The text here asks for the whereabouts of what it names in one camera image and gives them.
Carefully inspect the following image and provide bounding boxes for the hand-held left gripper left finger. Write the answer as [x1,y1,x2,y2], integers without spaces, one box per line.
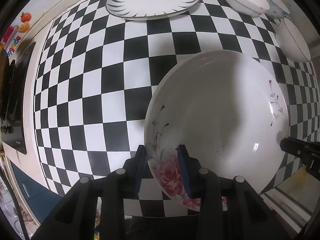
[32,145,148,240]

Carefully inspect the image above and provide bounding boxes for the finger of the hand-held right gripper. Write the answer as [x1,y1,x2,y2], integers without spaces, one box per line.
[279,136,320,178]

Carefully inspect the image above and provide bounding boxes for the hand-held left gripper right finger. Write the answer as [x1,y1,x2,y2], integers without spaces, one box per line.
[176,144,293,240]

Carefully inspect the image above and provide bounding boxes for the white floral bowl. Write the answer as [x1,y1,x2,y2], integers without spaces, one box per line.
[144,50,290,212]

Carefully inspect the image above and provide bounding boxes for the white bowl thin dark rim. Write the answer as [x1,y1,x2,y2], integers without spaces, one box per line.
[275,17,312,63]

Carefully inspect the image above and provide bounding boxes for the white bowl blue flower print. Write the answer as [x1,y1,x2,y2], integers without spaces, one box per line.
[257,0,290,19]

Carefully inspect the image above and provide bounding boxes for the black and white checkered cloth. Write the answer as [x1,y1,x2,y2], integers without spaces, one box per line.
[33,0,320,218]

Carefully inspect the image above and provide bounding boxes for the blue cabinet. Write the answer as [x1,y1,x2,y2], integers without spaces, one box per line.
[10,160,63,222]

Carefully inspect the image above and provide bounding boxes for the black induction cooktop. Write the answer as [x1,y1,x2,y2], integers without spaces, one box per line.
[0,41,37,155]

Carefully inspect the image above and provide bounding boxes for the colourful wall stickers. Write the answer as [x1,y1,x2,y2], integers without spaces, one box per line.
[0,22,30,58]

